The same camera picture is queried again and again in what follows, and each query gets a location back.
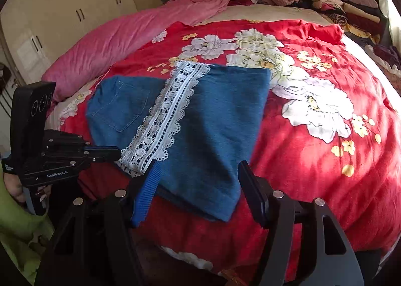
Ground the person's left hand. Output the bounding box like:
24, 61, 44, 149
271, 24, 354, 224
3, 171, 53, 209

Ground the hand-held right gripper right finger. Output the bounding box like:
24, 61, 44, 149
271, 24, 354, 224
237, 161, 365, 286

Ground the stack of folded clothes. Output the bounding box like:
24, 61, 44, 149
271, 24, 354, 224
302, 0, 390, 47

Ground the blue denim pants lace hem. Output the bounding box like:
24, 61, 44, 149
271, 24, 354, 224
85, 61, 271, 222

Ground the pink quilt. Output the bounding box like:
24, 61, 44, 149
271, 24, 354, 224
41, 0, 232, 102

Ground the white curtain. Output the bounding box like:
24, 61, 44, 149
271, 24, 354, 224
376, 0, 401, 39

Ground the dark metal frame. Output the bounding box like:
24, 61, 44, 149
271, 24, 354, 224
0, 63, 16, 124

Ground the dark purple garment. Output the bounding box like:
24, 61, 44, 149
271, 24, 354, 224
373, 43, 401, 70

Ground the dotted brown cloth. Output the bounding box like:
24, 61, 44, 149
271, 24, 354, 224
218, 269, 251, 286

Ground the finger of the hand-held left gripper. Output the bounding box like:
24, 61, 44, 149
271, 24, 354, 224
73, 145, 122, 164

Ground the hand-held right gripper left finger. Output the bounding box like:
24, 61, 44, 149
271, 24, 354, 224
34, 161, 163, 286

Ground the red floral blanket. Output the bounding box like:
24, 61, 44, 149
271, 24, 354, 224
47, 19, 401, 283

